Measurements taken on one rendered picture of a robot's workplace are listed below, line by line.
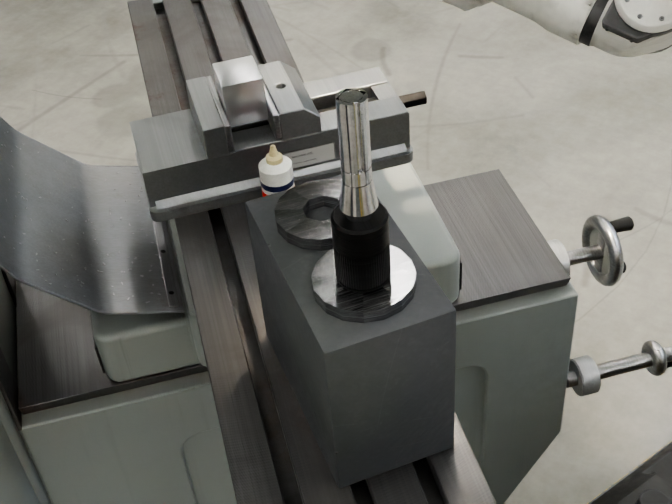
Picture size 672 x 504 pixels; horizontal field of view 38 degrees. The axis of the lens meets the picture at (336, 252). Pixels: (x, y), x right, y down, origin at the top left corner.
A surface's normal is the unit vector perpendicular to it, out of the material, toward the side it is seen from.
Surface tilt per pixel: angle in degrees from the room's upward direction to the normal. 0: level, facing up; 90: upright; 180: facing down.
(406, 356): 90
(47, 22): 0
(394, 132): 90
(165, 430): 90
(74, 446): 90
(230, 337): 0
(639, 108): 0
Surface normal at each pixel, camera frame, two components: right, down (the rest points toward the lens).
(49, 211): 0.62, -0.69
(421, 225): -0.07, -0.75
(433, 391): 0.36, 0.60
